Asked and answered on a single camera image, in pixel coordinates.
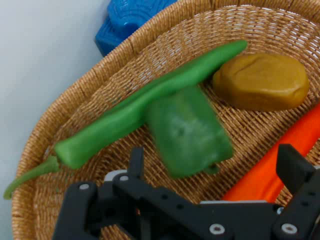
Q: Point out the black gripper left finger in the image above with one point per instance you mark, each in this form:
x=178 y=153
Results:
x=150 y=200

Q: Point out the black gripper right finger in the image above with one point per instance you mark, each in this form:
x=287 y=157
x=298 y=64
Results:
x=295 y=170

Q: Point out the orange-red pepper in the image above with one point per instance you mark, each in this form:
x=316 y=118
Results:
x=265 y=175

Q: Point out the woven wicker basket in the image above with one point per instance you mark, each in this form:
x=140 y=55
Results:
x=250 y=140

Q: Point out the green bell pepper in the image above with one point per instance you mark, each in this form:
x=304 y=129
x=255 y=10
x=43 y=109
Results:
x=187 y=132

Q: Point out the long green chili pepper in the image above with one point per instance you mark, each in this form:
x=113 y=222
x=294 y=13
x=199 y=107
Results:
x=120 y=125

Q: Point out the brown potato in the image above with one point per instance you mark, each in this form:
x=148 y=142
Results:
x=260 y=82

